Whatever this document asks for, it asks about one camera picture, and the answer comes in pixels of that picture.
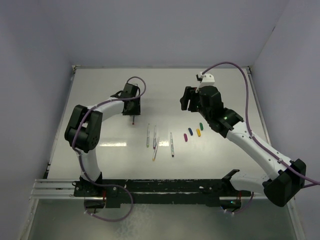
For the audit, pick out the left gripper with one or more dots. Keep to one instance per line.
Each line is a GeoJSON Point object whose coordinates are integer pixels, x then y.
{"type": "Point", "coordinates": [136, 111]}

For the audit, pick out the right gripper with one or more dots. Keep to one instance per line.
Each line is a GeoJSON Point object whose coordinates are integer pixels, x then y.
{"type": "Point", "coordinates": [190, 93]}

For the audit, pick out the green marker pen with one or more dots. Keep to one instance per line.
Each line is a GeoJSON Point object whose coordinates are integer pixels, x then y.
{"type": "Point", "coordinates": [148, 136]}

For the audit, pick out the green pen cap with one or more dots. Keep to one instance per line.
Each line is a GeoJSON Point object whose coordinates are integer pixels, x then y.
{"type": "Point", "coordinates": [201, 126]}

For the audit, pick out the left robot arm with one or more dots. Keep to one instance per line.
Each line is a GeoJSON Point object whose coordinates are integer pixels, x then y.
{"type": "Point", "coordinates": [83, 130]}

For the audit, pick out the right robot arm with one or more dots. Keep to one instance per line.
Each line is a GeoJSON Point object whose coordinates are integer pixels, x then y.
{"type": "Point", "coordinates": [282, 177]}

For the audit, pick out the blue pen cap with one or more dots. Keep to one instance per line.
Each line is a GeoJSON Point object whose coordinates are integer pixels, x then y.
{"type": "Point", "coordinates": [190, 131]}

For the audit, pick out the yellow pen cap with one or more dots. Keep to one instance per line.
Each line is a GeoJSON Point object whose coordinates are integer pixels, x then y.
{"type": "Point", "coordinates": [198, 132]}

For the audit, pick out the purple pen cap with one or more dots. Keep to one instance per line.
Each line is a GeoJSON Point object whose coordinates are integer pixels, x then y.
{"type": "Point", "coordinates": [185, 137]}

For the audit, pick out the blue marker pen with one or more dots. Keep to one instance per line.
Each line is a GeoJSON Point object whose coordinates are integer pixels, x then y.
{"type": "Point", "coordinates": [171, 145]}

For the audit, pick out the purple marker pen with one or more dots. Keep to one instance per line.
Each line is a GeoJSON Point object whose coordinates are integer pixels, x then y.
{"type": "Point", "coordinates": [154, 137]}

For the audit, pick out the yellow marker pen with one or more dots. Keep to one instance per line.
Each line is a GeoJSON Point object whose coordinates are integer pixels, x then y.
{"type": "Point", "coordinates": [155, 151]}

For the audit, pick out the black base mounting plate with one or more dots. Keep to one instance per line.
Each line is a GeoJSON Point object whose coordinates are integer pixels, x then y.
{"type": "Point", "coordinates": [106, 202]}

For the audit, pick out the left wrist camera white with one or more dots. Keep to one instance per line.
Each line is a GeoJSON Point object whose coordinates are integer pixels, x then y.
{"type": "Point", "coordinates": [129, 91]}

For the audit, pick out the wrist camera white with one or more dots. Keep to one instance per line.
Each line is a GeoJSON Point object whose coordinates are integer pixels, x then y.
{"type": "Point", "coordinates": [129, 91]}
{"type": "Point", "coordinates": [204, 80]}

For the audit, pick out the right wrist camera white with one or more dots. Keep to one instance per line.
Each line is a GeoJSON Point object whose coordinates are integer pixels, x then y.
{"type": "Point", "coordinates": [204, 80]}

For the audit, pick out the aluminium frame rail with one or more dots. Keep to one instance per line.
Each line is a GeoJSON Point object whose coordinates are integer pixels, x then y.
{"type": "Point", "coordinates": [50, 187]}

